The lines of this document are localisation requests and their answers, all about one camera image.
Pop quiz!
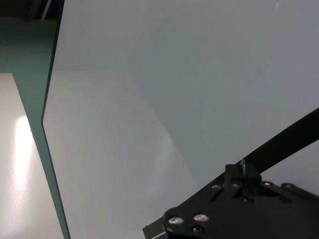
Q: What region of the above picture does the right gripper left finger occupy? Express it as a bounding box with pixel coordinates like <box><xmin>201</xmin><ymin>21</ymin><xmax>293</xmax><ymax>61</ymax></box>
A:
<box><xmin>225</xmin><ymin>163</ymin><xmax>246</xmax><ymax>200</ymax></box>

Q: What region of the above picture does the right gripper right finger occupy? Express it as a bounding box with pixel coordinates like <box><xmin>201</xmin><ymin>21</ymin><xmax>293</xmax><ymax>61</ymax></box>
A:
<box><xmin>245</xmin><ymin>164</ymin><xmax>263</xmax><ymax>199</ymax></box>

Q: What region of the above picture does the white slender rod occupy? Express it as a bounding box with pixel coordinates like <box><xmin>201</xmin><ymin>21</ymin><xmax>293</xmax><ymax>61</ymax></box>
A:
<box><xmin>40</xmin><ymin>0</ymin><xmax>52</xmax><ymax>20</ymax></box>

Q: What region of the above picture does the black table edge frame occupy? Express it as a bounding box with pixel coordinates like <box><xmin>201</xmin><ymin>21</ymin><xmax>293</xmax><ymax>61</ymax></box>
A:
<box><xmin>40</xmin><ymin>0</ymin><xmax>72</xmax><ymax>239</ymax></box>

